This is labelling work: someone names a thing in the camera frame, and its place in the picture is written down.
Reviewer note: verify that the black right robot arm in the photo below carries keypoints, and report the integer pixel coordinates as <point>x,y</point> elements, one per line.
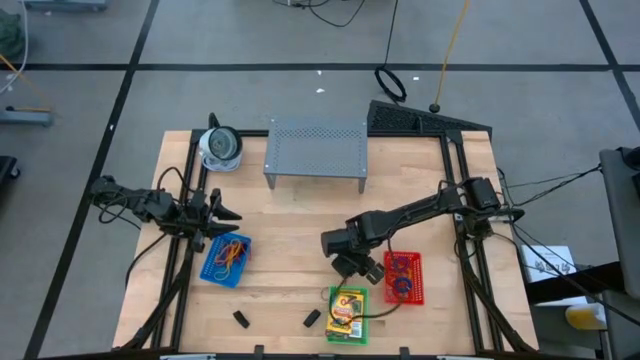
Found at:
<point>415,212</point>

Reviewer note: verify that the black wide rubber band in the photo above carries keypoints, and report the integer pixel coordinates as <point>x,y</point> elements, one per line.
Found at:
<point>311,318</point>

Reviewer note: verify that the grey floor stand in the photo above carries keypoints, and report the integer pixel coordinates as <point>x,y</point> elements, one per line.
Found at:
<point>25,119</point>

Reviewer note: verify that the white cardboard box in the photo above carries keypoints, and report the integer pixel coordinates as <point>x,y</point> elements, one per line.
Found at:
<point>545,260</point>

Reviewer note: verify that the black aluminium table frame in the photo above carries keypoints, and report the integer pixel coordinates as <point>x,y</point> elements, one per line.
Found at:
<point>452,165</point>

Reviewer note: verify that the black shelf board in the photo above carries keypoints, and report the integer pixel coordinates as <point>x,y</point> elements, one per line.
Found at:
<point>565,290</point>

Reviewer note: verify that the small black clip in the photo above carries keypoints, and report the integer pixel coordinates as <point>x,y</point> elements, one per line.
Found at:
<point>241,319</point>

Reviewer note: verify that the black perforated panel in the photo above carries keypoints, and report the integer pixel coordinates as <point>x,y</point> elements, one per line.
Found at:
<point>395,117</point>

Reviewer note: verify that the grey cart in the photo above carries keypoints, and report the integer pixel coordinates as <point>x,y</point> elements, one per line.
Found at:
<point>622,210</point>

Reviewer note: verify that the grey perforated metal riser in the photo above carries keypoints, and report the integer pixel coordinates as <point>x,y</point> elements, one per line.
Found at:
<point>315,150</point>

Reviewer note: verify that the white cylindrical spotlight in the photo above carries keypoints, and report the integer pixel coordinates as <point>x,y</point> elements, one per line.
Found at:
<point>220,145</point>

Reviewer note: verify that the black plastic clip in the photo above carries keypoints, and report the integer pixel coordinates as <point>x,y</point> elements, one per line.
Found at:
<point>258,350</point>
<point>404,352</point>

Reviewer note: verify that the yellow plastic object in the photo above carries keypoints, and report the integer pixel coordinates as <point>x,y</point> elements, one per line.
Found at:
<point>585,317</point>

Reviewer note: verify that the dark green bag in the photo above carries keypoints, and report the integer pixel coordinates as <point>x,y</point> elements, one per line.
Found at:
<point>10,35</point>

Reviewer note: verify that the green plastic basket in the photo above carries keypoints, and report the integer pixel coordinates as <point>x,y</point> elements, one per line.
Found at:
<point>365,325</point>

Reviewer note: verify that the orange spiral coil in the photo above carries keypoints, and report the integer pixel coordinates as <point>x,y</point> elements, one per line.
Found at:
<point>411,274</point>

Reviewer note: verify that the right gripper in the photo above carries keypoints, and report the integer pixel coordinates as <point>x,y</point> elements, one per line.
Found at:
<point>357,267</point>

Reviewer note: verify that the red plastic basket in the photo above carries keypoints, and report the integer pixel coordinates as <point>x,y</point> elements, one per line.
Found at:
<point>417,295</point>

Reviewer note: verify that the silver metal bracket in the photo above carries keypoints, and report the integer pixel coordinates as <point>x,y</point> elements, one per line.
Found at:
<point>465,357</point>
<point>187,357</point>

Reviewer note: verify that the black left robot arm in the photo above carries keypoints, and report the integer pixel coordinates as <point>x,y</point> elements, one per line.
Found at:
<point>150,207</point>

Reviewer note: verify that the black floor object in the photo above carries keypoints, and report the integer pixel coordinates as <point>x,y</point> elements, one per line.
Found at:
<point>6,170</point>

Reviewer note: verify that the blue plastic basket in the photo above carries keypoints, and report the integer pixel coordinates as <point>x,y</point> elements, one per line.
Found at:
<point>210,260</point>

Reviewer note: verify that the grey floor base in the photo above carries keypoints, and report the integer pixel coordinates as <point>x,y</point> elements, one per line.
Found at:
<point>65,5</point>

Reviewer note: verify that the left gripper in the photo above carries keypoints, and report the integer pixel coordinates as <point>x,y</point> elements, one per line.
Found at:
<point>200,215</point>

